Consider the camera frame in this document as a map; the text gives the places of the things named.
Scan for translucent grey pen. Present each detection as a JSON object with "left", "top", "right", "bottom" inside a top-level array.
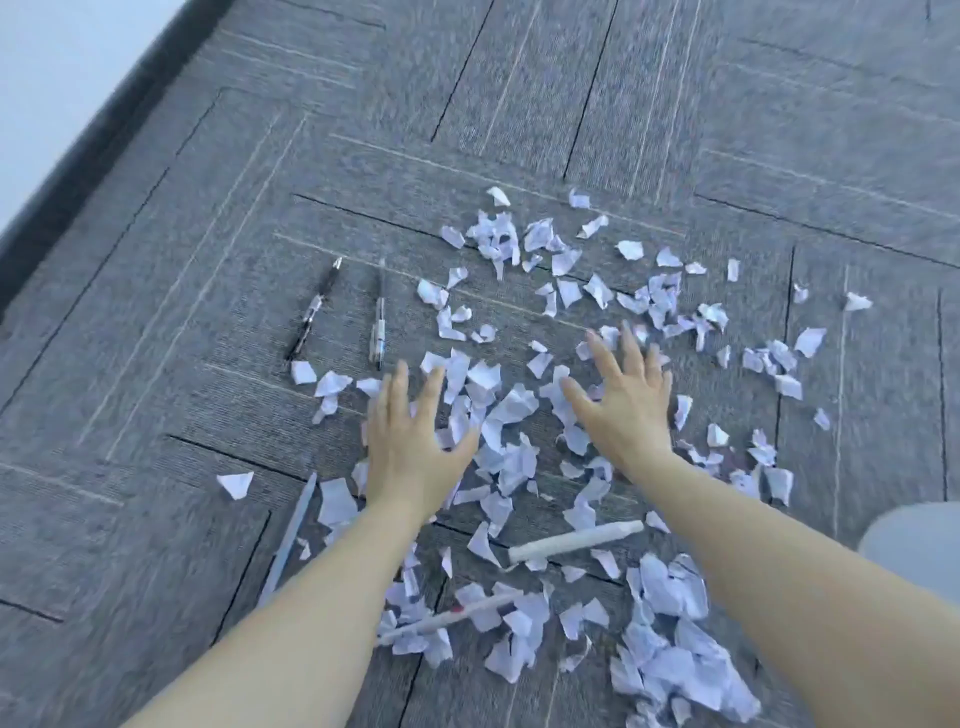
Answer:
[{"left": 257, "top": 472, "right": 319, "bottom": 609}]

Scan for white paper scraps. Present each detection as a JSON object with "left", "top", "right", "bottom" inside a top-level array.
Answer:
[{"left": 215, "top": 185, "right": 875, "bottom": 728}]

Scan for person's left hand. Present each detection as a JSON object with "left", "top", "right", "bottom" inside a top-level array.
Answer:
[{"left": 365, "top": 359, "right": 481, "bottom": 519}]

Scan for clear barrel grey grip pen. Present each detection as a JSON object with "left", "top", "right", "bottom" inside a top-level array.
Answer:
[{"left": 369, "top": 258, "right": 389, "bottom": 371}]

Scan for person's right forearm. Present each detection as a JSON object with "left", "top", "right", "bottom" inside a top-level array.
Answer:
[{"left": 614, "top": 448, "right": 960, "bottom": 728}]

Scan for slim white red print pen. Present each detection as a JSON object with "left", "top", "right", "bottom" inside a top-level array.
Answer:
[{"left": 374, "top": 588, "right": 523, "bottom": 648}]

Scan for person's right hand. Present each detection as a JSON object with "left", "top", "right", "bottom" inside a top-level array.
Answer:
[{"left": 558, "top": 322, "right": 676, "bottom": 481}]

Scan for black baseboard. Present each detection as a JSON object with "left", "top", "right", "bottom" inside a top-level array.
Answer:
[{"left": 0, "top": 0, "right": 234, "bottom": 316}]

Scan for thick white marker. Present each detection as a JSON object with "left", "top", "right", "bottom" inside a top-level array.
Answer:
[{"left": 508, "top": 519, "right": 646, "bottom": 565}]

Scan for person's left forearm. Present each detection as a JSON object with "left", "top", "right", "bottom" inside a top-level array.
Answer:
[{"left": 123, "top": 502, "right": 440, "bottom": 728}]

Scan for person's light grey trouser leg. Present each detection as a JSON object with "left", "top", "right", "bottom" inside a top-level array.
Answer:
[{"left": 858, "top": 500, "right": 960, "bottom": 586}]

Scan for black grip pen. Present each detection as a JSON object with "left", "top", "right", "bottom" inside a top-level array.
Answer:
[{"left": 284, "top": 256, "right": 345, "bottom": 363}]

